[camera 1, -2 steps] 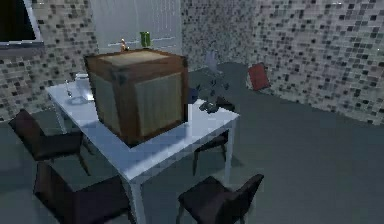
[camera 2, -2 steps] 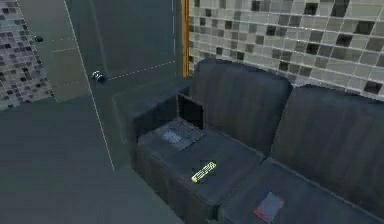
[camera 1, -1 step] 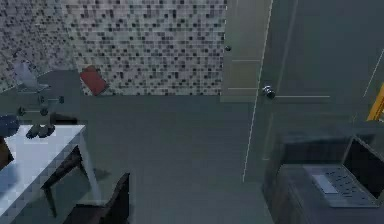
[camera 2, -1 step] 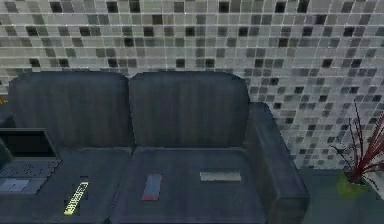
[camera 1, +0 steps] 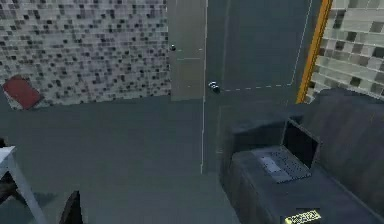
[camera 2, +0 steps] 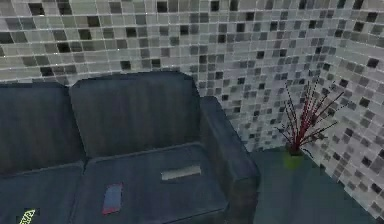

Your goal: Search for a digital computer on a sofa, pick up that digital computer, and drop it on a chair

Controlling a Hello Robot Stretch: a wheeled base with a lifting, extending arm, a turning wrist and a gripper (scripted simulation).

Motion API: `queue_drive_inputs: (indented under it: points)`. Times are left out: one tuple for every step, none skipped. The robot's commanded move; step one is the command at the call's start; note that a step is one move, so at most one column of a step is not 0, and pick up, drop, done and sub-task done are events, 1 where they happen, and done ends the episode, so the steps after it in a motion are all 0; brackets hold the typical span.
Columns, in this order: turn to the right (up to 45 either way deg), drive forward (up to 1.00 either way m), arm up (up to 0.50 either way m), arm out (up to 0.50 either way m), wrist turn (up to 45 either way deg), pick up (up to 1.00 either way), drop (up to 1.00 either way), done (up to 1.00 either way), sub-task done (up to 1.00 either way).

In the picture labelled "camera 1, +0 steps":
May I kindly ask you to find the dark grey sofa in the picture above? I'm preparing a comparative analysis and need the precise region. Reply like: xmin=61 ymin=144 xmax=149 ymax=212
xmin=218 ymin=87 xmax=384 ymax=224

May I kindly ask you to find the black round door knob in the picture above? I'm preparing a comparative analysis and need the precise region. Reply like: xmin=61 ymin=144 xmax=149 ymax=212
xmin=208 ymin=80 xmax=221 ymax=94

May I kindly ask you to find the grey open room door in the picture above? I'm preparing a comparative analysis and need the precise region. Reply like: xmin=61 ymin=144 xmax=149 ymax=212
xmin=166 ymin=0 xmax=208 ymax=102

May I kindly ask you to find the dark grey room door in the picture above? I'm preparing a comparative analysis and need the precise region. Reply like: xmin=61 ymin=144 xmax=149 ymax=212
xmin=201 ymin=0 xmax=324 ymax=174

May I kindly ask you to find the dark grey open laptop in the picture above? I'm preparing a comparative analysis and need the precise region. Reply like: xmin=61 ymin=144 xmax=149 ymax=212
xmin=250 ymin=118 xmax=322 ymax=184

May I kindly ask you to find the yellow patterned flat object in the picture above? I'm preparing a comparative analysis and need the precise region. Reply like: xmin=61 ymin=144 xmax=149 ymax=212
xmin=283 ymin=208 xmax=322 ymax=224

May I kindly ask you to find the red flat cushion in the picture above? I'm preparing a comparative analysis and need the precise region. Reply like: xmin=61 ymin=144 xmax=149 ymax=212
xmin=2 ymin=75 xmax=43 ymax=111

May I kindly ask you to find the orange door frame strip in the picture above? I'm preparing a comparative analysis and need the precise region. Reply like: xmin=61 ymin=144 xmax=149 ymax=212
xmin=295 ymin=0 xmax=334 ymax=104

